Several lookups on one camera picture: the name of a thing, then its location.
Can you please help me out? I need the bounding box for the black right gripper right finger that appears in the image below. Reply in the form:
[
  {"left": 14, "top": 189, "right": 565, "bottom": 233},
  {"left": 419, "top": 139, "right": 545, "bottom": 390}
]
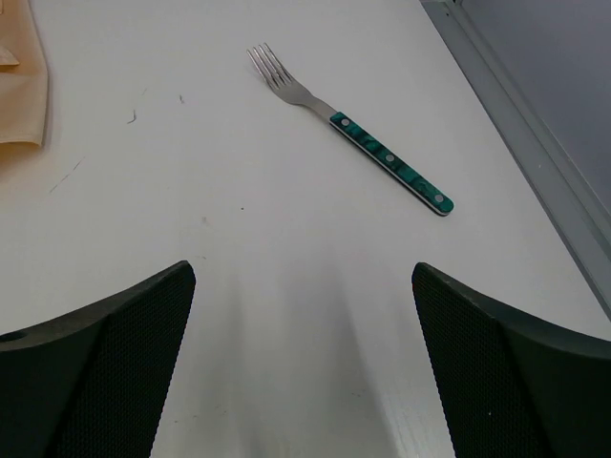
[{"left": 411, "top": 262, "right": 610, "bottom": 457}]

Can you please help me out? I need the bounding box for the beige cloth napkin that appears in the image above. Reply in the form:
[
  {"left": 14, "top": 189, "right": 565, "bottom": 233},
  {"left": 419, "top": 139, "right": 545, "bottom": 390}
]
[{"left": 1, "top": 1, "right": 49, "bottom": 146}]

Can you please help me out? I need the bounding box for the aluminium frame rail right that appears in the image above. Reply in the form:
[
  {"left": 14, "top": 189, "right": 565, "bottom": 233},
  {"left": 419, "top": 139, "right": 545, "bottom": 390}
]
[{"left": 422, "top": 1, "right": 610, "bottom": 313}]

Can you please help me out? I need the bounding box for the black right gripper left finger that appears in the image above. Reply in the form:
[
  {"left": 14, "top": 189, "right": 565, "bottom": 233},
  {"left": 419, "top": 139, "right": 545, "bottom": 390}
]
[{"left": 1, "top": 260, "right": 196, "bottom": 457}]

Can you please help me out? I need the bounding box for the green handled fork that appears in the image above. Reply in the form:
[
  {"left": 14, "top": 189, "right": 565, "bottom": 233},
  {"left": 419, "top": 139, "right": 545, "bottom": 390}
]
[{"left": 247, "top": 43, "right": 454, "bottom": 217}]

